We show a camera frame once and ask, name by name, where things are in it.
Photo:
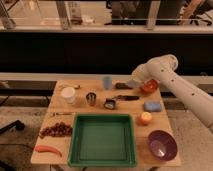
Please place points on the red bowl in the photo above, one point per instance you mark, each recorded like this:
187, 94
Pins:
149, 87

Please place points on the peach fruit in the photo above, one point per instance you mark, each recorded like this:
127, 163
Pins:
145, 118

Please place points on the black handled tool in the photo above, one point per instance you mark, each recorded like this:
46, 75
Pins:
126, 97

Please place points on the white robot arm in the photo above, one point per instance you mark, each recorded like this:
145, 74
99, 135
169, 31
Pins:
162, 69

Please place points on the black office chair base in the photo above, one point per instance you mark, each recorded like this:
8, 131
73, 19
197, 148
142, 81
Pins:
18, 125

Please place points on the blue sponge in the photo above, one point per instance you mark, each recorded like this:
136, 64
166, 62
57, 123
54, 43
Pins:
152, 107

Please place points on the green plastic tray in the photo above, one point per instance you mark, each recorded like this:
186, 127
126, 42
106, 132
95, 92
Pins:
102, 140

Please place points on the light blue cup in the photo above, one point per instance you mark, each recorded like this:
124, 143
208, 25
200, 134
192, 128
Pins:
107, 83

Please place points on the orange carrot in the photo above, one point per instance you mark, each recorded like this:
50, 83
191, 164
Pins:
43, 148

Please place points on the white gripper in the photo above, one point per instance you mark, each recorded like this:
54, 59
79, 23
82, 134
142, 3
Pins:
140, 73

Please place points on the white plastic cup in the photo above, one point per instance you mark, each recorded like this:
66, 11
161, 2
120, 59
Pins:
68, 93

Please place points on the small metal cup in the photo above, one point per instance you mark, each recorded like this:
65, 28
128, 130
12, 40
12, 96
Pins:
91, 98

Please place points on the bunch of red grapes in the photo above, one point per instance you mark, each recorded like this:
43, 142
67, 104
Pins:
57, 130

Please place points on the dark brown object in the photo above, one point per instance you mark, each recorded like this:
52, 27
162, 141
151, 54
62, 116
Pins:
122, 86

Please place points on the metal fork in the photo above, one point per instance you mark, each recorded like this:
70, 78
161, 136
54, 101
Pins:
61, 114

